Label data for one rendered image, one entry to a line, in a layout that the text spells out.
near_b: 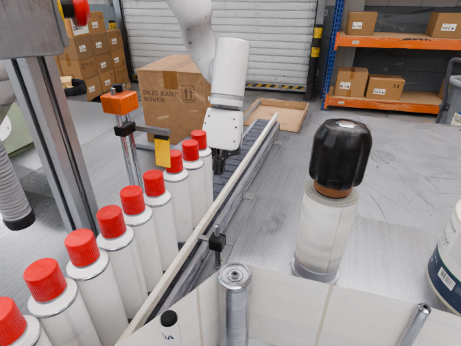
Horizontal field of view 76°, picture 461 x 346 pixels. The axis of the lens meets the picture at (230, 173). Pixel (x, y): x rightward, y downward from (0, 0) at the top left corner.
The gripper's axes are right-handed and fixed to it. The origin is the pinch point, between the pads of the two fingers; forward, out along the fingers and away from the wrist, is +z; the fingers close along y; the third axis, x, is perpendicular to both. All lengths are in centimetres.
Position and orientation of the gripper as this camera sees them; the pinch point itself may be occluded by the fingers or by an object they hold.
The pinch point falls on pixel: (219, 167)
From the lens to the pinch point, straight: 78.7
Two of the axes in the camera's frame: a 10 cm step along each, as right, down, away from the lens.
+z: -1.2, 9.7, 2.1
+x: 3.2, -1.6, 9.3
